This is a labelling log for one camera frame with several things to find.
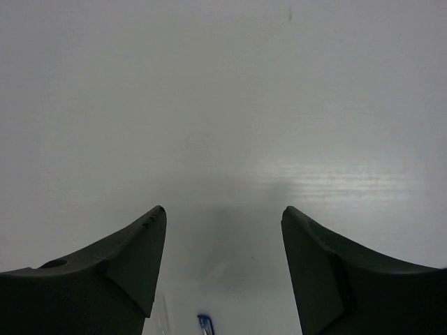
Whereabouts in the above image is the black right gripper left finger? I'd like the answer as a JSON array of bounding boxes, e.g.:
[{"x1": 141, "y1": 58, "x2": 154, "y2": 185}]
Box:
[{"x1": 1, "y1": 206, "x2": 167, "y2": 334}]

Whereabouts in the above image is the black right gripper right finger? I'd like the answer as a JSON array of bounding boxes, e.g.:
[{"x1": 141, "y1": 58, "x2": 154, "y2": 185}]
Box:
[{"x1": 281, "y1": 206, "x2": 446, "y2": 334}]

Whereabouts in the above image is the clear blue gel pen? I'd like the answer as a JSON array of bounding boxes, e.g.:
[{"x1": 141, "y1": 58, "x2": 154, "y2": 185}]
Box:
[{"x1": 197, "y1": 314, "x2": 215, "y2": 335}]

